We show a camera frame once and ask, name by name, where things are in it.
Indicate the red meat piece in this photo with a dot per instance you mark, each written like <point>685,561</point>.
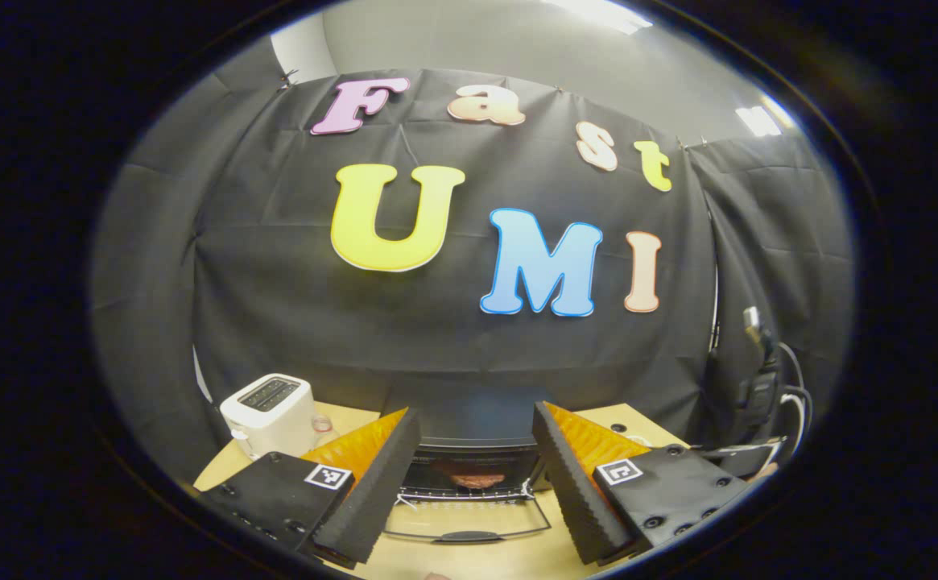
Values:
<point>477,479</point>

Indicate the small glass jar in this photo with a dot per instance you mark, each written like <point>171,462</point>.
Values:
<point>322,425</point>

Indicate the black backdrop cloth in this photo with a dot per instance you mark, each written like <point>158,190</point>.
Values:
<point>275,322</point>

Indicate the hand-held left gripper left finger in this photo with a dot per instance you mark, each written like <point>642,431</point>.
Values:
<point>372,499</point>

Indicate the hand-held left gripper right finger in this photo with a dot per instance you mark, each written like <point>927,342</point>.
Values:
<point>569,491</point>

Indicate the white toaster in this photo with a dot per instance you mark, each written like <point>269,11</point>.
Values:
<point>271,419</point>

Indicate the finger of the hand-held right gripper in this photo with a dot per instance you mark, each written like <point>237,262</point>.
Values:
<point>746,459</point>

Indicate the black electric oven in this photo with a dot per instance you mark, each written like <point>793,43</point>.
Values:
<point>477,423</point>

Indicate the small ceiling light panel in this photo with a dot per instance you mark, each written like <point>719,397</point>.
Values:
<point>762,119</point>

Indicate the large ceiling light panel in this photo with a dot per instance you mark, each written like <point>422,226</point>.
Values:
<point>601,12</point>

